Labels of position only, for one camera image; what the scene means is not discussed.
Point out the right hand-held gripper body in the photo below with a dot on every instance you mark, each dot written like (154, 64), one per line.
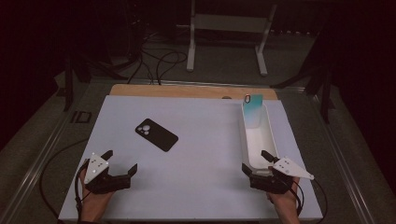
(271, 183)

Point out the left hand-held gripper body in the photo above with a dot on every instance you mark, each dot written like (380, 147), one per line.
(104, 183)

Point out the white plastic bin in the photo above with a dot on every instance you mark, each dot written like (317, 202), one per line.
(260, 146)

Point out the black phone case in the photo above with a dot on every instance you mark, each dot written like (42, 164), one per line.
(158, 136)

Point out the blue teal phone case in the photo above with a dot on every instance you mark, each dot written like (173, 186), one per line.
(253, 109)

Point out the person's left hand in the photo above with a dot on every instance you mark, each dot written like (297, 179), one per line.
(93, 205)

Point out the person's right hand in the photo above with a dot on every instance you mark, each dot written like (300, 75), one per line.
(286, 203)

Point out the white table mat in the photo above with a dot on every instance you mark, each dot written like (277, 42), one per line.
(193, 180)

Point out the black tripod stand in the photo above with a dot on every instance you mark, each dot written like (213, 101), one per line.
(69, 87)
(325, 99)

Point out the wooden table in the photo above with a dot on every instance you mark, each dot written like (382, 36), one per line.
(174, 91)

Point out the grey metal stand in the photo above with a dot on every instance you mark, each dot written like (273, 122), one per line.
(230, 23)

